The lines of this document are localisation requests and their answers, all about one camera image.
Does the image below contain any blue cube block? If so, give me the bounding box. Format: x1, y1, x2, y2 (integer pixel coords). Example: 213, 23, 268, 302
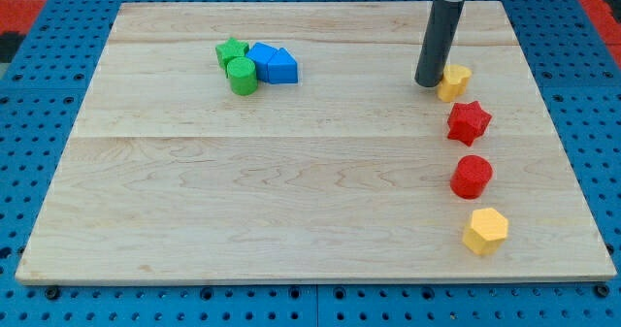
245, 42, 278, 82

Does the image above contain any light wooden board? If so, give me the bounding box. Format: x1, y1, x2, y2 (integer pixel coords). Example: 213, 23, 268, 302
16, 1, 616, 286

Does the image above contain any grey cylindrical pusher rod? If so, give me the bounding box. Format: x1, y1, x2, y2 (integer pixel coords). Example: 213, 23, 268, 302
414, 0, 464, 87

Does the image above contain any green star block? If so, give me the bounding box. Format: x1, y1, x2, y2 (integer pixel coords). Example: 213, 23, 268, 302
215, 37, 249, 70

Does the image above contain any blue triangle block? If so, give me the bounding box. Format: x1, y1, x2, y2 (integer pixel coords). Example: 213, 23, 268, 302
267, 48, 298, 84

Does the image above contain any yellow heart block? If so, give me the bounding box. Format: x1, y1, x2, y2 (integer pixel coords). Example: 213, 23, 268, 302
437, 64, 473, 103

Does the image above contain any red cylinder block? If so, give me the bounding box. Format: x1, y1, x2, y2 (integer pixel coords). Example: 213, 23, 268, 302
449, 155, 493, 199

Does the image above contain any yellow hexagon block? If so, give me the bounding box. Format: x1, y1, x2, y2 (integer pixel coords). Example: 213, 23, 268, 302
462, 208, 509, 256

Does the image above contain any green cylinder block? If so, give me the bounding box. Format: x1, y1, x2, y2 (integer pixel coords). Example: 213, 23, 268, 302
226, 57, 258, 96

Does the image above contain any red star block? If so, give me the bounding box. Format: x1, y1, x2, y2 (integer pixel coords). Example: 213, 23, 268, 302
447, 101, 492, 147

